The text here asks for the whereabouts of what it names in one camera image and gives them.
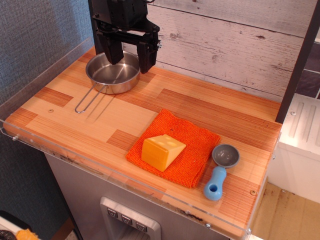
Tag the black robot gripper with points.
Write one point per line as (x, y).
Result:
(126, 22)

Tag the yellow cheese wedge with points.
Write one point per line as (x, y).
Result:
(160, 151)

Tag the orange knitted cloth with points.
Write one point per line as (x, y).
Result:
(187, 168)

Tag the clear acrylic table guard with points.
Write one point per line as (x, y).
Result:
(87, 151)

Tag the blue grey measuring scoop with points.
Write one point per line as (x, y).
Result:
(225, 156)

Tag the toy fridge dispenser panel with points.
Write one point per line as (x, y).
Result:
(127, 220)

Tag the white toy cabinet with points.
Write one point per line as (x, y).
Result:
(295, 164)

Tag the yellow black object bottom left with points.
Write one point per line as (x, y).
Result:
(24, 234)

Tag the dark left shelf post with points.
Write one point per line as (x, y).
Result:
(97, 7)

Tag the dark shelf post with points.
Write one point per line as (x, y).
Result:
(302, 58)
(97, 7)

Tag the dark right shelf post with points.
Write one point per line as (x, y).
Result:
(302, 58)

